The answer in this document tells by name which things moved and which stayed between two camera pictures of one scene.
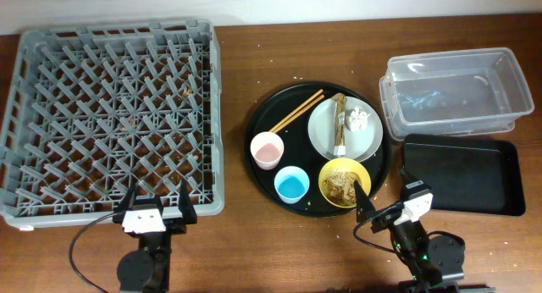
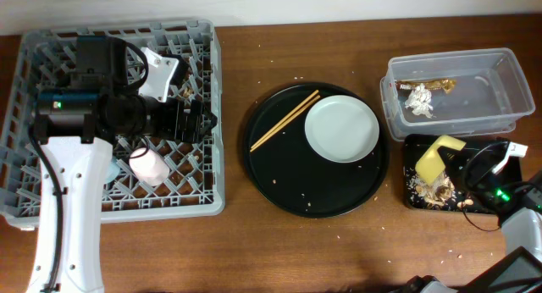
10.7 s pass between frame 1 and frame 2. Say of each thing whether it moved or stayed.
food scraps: moved
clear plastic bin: stayed
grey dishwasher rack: stayed
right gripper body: moved
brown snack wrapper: moved
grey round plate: stayed
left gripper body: moved
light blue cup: moved
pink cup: moved
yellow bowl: moved
